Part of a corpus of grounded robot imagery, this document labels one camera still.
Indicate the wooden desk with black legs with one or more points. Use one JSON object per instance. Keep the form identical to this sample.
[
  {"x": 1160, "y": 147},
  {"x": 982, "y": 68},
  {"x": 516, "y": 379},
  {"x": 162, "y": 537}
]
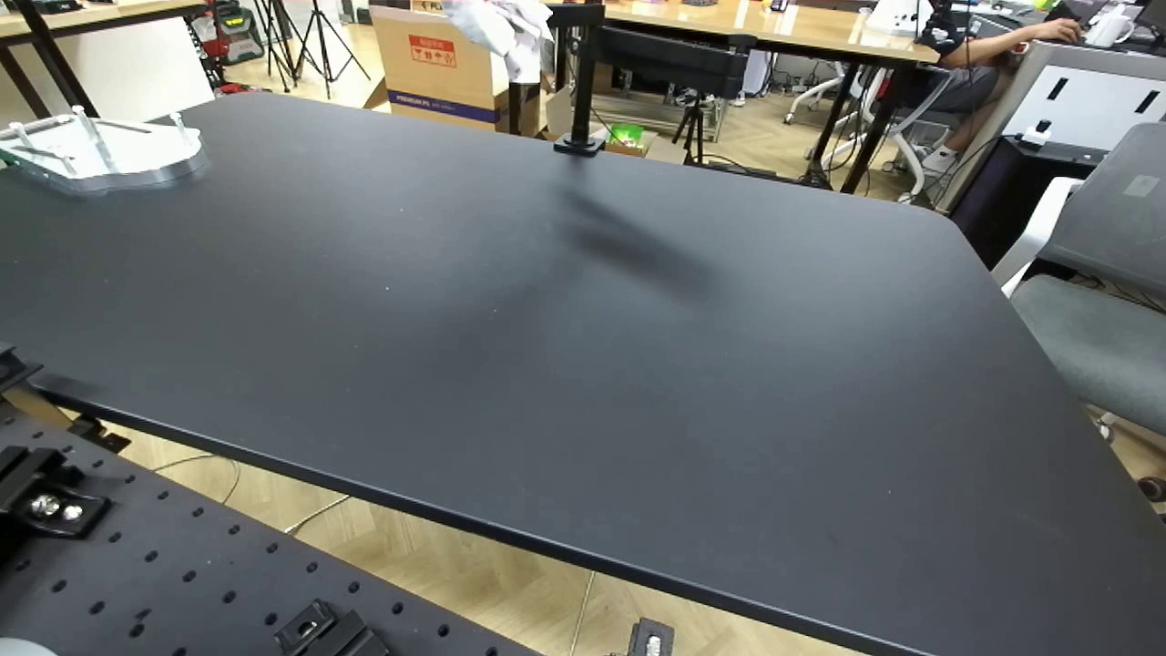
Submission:
[{"x": 837, "y": 32}]

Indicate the white cloth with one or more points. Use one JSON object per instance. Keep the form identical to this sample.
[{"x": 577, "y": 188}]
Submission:
[{"x": 516, "y": 32}]

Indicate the black frame stand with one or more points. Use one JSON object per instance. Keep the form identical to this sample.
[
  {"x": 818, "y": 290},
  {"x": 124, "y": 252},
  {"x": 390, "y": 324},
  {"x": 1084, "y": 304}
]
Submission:
[{"x": 712, "y": 68}]

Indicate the black perforated mounting board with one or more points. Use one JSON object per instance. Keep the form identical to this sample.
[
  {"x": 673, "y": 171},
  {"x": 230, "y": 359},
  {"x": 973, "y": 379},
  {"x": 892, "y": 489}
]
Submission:
[{"x": 112, "y": 559}]

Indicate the grey office chair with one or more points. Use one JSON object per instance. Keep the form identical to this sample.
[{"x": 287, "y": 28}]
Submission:
[{"x": 1088, "y": 276}]

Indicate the person's forearm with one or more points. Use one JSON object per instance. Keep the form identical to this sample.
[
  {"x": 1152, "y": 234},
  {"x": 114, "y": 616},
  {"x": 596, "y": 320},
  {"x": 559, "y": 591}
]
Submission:
[{"x": 982, "y": 50}]

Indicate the cardboard box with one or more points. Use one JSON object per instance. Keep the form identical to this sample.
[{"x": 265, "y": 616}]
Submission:
[{"x": 434, "y": 72}]

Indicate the black camera tripod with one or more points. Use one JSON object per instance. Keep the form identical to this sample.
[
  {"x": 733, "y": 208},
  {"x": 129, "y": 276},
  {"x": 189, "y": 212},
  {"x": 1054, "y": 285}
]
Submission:
[{"x": 693, "y": 124}]

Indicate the grey cabinet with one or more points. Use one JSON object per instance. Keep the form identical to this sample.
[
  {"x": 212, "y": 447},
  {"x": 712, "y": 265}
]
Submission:
[{"x": 1061, "y": 111}]

